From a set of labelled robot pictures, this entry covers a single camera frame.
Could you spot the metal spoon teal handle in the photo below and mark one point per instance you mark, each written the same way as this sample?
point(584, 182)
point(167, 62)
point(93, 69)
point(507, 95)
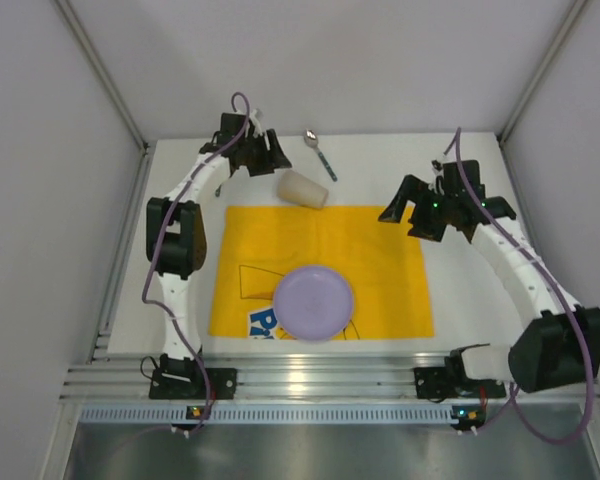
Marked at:
point(312, 141)

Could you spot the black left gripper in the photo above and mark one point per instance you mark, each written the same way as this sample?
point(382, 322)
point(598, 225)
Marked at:
point(259, 160)

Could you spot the beige paper cup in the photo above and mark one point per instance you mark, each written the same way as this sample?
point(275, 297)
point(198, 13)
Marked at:
point(299, 190)

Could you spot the slotted grey cable duct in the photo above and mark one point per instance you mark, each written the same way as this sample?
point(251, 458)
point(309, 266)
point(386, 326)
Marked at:
point(284, 414)

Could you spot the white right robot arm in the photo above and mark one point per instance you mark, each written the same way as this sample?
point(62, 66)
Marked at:
point(560, 340)

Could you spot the aluminium frame post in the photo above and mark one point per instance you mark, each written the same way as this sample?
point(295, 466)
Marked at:
point(79, 33)
point(550, 54)

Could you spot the purple plastic plate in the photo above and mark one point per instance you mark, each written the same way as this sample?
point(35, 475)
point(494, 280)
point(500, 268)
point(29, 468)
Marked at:
point(313, 303)

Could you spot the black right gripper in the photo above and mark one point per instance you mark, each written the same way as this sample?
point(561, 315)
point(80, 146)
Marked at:
point(421, 212)

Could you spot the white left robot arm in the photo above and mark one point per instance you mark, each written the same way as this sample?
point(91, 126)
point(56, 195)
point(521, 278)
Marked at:
point(176, 244)

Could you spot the aluminium mounting rail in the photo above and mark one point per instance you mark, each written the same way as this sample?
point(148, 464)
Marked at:
point(117, 367)

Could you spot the yellow pikachu cloth placemat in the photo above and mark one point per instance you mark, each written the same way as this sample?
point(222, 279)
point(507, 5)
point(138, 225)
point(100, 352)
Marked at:
point(382, 264)

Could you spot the left aluminium frame post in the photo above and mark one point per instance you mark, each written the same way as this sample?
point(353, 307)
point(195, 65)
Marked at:
point(79, 33)

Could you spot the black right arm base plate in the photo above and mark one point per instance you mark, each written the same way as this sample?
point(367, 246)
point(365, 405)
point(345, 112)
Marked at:
point(436, 384)

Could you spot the right aluminium frame post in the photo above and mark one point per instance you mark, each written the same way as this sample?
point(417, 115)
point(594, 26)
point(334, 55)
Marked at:
point(550, 54)

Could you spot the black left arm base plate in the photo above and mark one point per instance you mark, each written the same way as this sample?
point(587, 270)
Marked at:
point(172, 386)

